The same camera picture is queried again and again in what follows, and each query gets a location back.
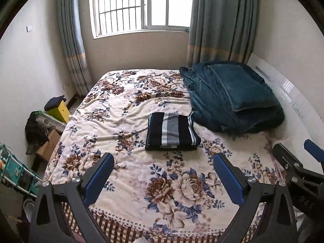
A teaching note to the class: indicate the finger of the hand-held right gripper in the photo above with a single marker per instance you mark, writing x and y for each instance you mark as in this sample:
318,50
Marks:
287,158
315,150

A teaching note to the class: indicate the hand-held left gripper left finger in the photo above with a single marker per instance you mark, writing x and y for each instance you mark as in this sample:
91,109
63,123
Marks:
98,179

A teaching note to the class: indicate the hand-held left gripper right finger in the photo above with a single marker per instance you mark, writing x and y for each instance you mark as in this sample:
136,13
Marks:
227,179

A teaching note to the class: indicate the striped knit sweater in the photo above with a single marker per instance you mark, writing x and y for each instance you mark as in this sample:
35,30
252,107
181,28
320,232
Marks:
172,129

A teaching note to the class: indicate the floral checked blanket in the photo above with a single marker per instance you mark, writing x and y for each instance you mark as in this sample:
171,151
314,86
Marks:
126,131

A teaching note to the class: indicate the cardboard box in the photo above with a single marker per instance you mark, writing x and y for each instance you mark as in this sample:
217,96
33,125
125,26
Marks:
49,144

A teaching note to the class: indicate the teal plush quilt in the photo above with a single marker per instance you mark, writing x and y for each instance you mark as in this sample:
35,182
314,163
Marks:
217,114

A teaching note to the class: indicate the white headboard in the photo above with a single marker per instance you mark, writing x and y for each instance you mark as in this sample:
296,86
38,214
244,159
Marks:
286,86

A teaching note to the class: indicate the grey bucket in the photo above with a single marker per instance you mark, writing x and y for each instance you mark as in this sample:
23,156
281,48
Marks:
28,210

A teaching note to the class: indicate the yellow box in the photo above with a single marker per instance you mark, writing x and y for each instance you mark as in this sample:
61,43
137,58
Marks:
60,112

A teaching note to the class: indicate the black bag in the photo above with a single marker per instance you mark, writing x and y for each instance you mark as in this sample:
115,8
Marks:
35,131

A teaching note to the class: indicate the teal storage cart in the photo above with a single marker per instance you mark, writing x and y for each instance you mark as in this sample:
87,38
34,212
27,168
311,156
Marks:
17,172

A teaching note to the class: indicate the teal plush pillow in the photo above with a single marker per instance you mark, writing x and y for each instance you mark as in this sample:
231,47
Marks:
243,88

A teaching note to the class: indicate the dark round cushion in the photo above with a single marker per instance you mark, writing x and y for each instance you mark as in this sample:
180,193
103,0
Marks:
54,102

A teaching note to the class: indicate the narrow grey-green curtain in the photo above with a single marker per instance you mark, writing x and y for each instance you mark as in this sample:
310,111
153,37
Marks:
73,43

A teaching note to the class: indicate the wide grey-green curtain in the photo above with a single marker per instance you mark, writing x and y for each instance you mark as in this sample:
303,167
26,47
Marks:
220,17

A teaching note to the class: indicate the barred window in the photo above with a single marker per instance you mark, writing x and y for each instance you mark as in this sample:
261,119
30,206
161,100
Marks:
141,5

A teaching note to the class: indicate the wall outlet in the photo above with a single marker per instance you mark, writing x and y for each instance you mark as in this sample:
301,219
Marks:
65,86

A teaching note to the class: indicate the white wall switch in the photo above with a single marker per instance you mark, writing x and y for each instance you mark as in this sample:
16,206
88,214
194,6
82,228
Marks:
29,28

